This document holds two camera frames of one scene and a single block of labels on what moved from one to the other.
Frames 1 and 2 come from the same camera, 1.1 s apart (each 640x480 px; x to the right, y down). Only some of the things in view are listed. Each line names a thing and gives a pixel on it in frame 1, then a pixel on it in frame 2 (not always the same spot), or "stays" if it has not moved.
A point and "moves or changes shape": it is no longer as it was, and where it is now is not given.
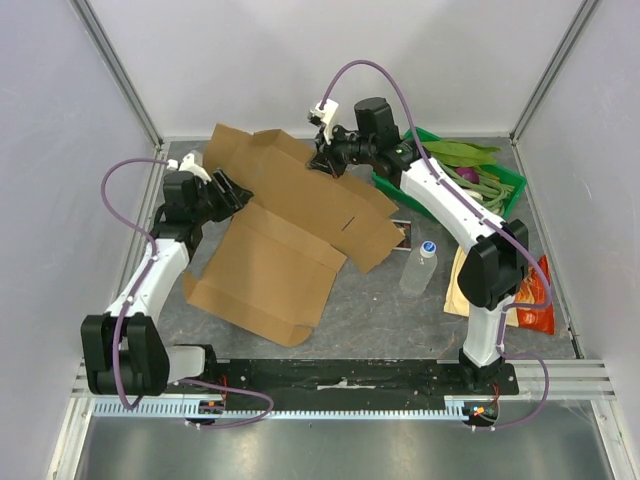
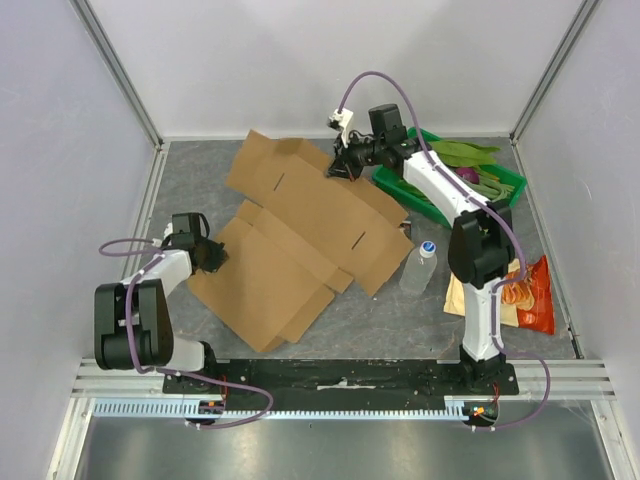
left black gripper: x=232 y=201 → x=218 y=256
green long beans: x=492 y=191 stays
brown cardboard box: x=272 y=265 moves or changes shape
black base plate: x=341 y=380 stays
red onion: x=468 y=174 stays
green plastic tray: x=391 y=185 stays
